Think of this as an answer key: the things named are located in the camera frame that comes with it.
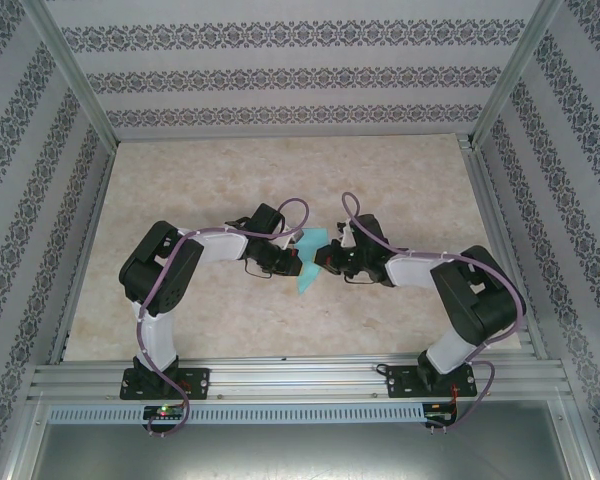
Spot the teal cloth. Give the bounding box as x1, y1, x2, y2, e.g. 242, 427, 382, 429
295, 227, 331, 296

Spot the grey metal sheet panel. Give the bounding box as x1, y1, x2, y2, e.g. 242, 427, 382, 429
29, 422, 576, 480

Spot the circuit board with blue light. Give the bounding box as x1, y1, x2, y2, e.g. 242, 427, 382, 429
423, 410, 459, 426

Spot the circuit board with green light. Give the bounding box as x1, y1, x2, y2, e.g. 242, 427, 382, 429
143, 405, 187, 421

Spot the thin black left gripper wire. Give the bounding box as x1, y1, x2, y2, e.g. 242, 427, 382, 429
243, 259, 276, 278

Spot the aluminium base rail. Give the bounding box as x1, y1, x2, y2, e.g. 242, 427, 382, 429
27, 352, 569, 401

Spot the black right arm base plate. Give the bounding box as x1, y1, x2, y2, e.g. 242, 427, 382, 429
383, 363, 479, 400

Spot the aluminium side rail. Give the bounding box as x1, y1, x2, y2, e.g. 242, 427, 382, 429
27, 124, 119, 386
457, 132, 569, 371

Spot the slotted grey cable duct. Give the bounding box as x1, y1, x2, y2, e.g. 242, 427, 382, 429
47, 403, 461, 424

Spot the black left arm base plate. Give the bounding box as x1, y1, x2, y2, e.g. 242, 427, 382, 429
118, 367, 212, 401

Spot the aluminium frame post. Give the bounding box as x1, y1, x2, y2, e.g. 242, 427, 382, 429
472, 0, 566, 146
24, 0, 119, 146

